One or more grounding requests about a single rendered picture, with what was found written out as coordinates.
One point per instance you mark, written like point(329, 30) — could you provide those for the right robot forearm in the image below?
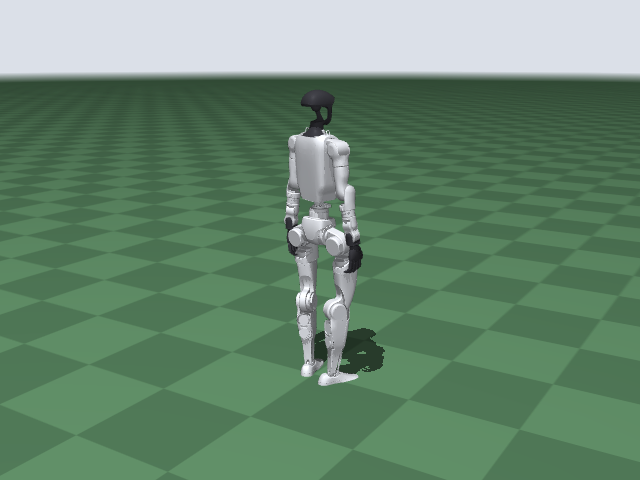
point(347, 209)

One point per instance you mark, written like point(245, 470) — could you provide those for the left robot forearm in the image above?
point(292, 204)

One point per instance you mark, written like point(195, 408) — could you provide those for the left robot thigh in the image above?
point(306, 259)

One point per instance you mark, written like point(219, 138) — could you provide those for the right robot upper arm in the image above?
point(339, 152)

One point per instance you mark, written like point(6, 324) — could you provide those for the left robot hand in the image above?
point(289, 226)

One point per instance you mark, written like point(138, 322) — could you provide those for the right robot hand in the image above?
point(355, 254)

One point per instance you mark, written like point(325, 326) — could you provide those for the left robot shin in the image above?
point(307, 325)

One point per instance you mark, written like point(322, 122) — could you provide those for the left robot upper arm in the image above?
point(292, 163)

